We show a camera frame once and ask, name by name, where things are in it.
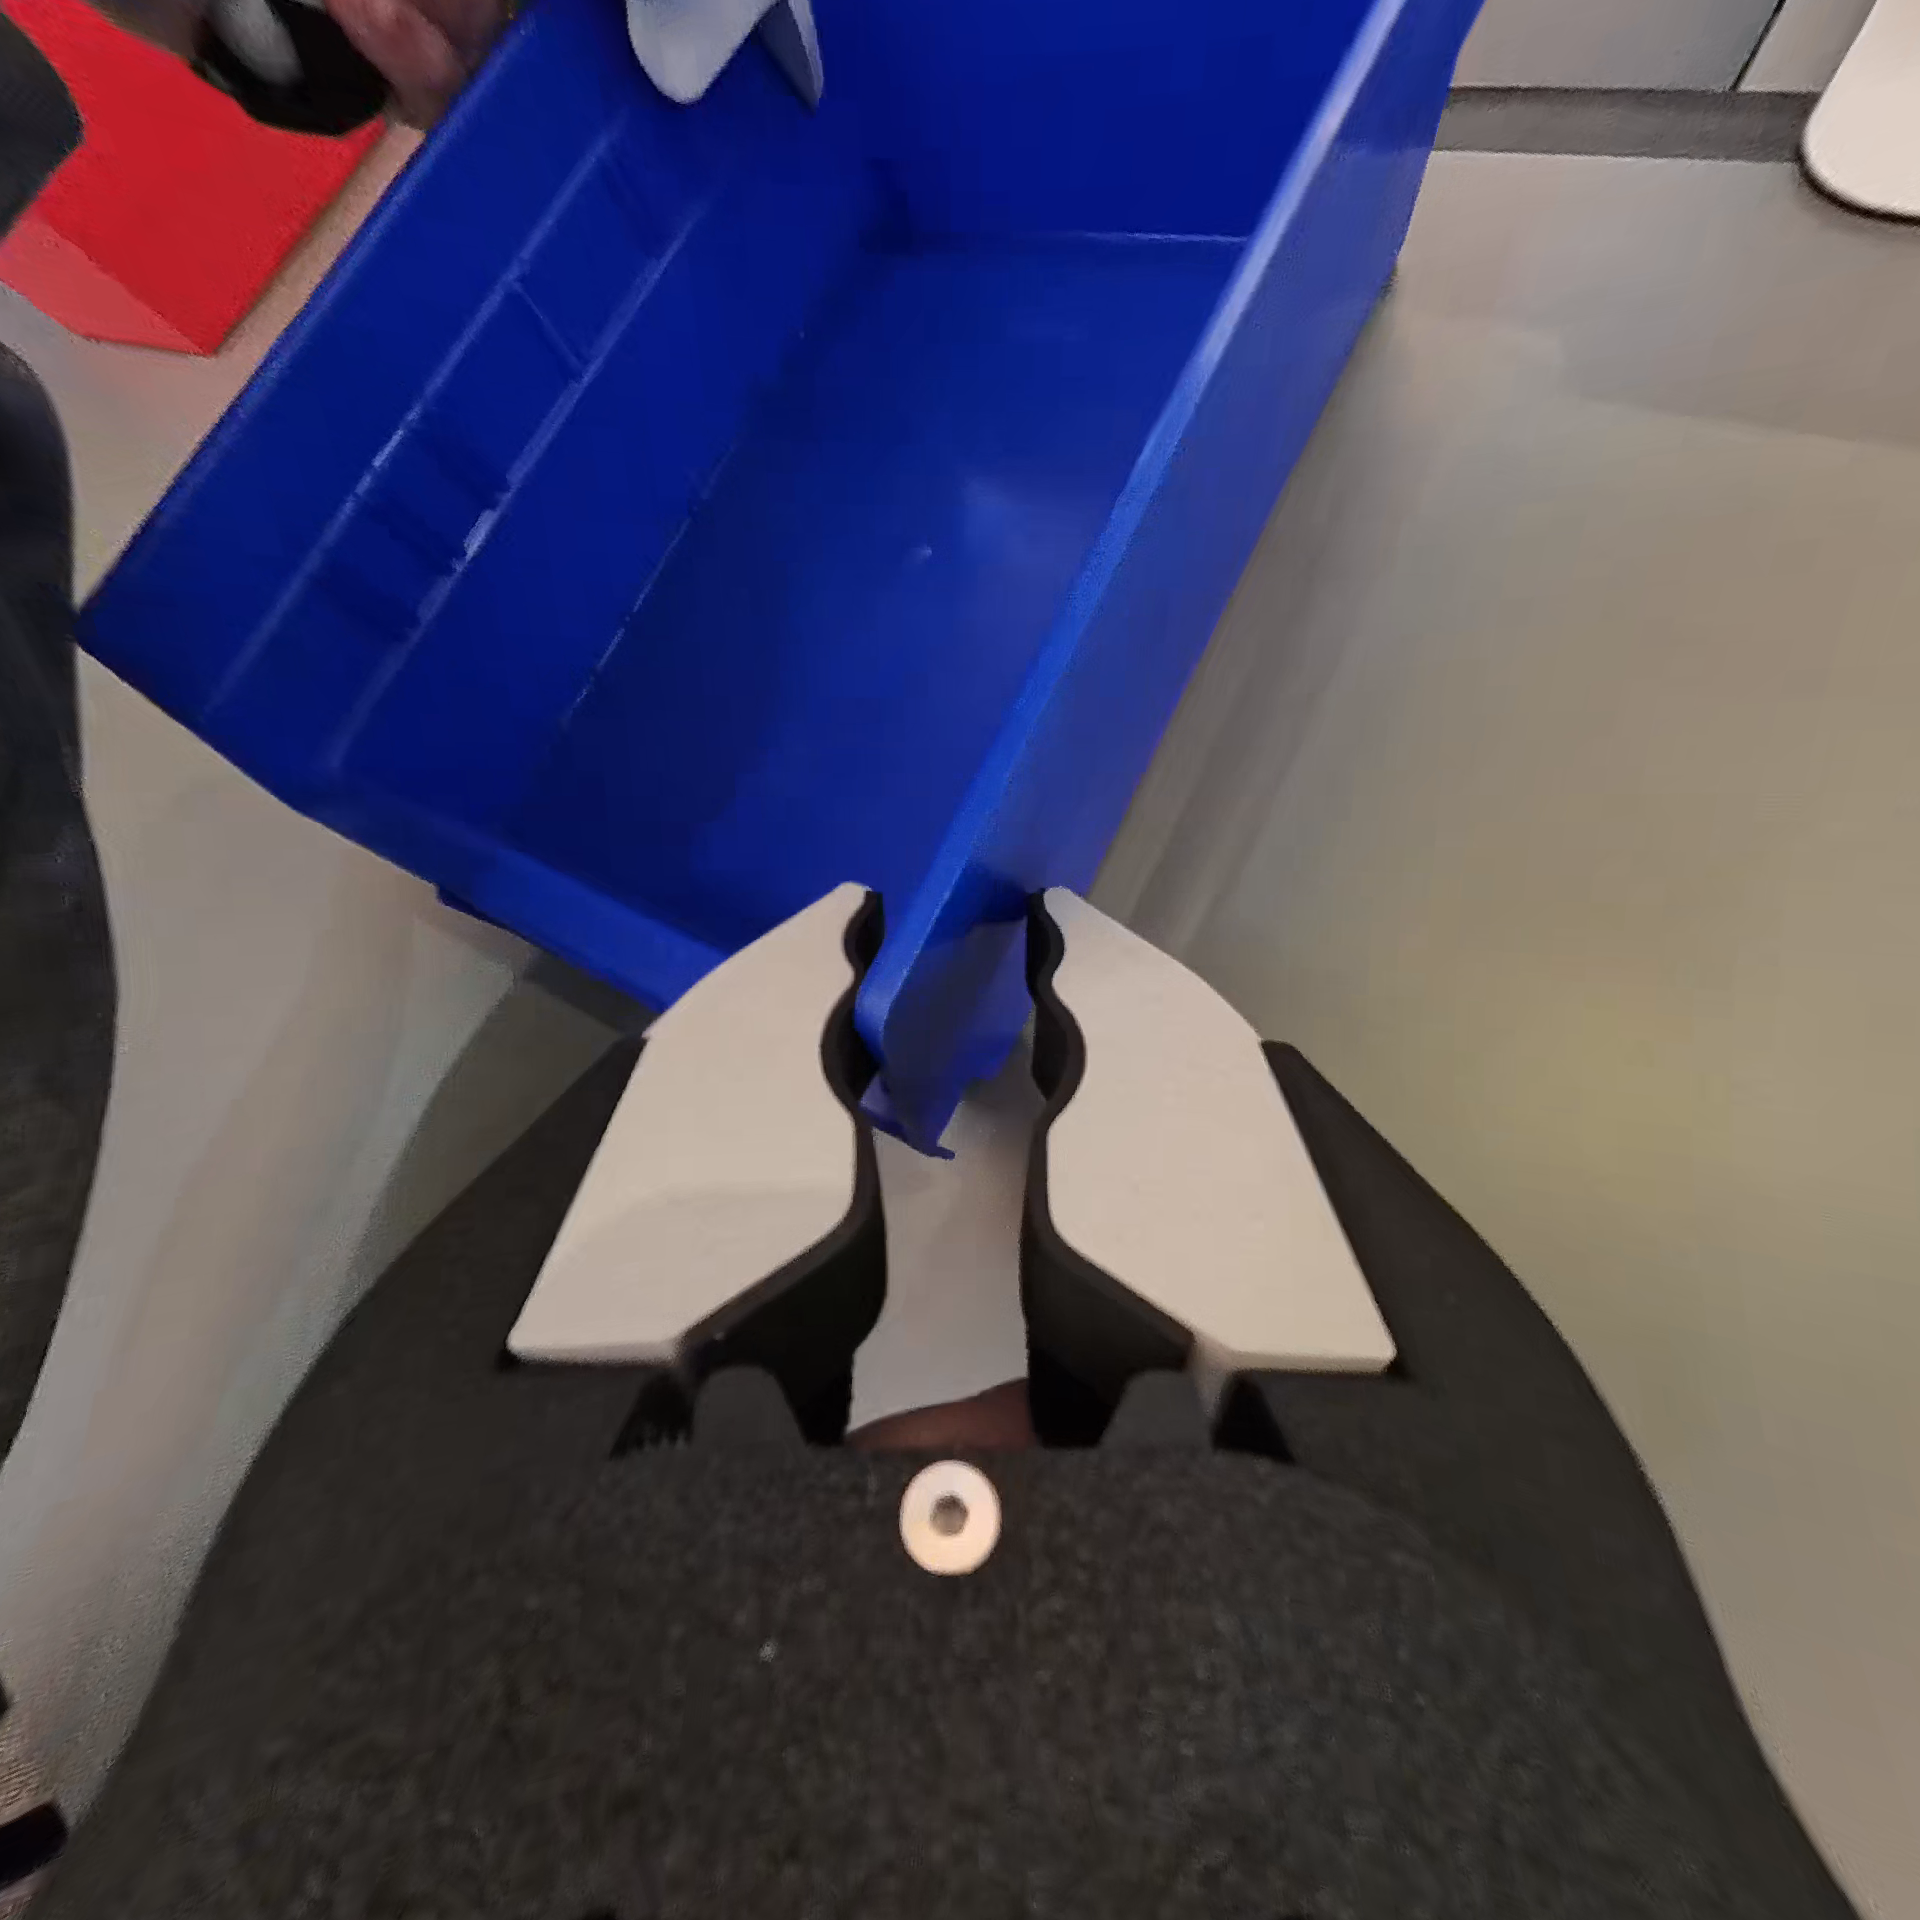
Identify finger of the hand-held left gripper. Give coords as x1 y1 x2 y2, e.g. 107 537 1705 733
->
621 0 826 110

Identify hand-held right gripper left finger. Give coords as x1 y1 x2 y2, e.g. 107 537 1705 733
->
507 881 888 1449

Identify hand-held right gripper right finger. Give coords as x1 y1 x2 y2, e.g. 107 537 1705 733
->
1019 885 1401 1449

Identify blue plastic bin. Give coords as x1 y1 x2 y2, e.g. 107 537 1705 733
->
75 0 1487 1161

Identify person's left hand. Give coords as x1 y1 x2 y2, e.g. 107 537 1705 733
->
322 0 518 135

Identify red plastic bin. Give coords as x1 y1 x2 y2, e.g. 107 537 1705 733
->
0 0 387 358

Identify person's grey sweater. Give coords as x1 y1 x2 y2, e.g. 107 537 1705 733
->
0 16 121 1459

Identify grey desk hatch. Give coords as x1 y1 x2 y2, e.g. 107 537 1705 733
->
1430 87 1823 163

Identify white desk stand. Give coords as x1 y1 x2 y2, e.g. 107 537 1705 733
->
1803 0 1920 224

